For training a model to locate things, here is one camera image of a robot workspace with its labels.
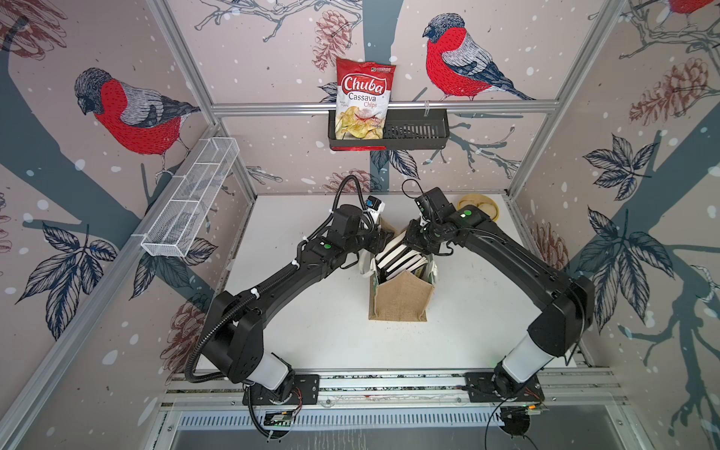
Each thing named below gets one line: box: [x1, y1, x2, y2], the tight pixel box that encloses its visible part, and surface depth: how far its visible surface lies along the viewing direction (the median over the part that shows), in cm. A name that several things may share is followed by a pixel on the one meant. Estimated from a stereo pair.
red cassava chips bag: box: [330, 57, 397, 151], surface depth 86 cm
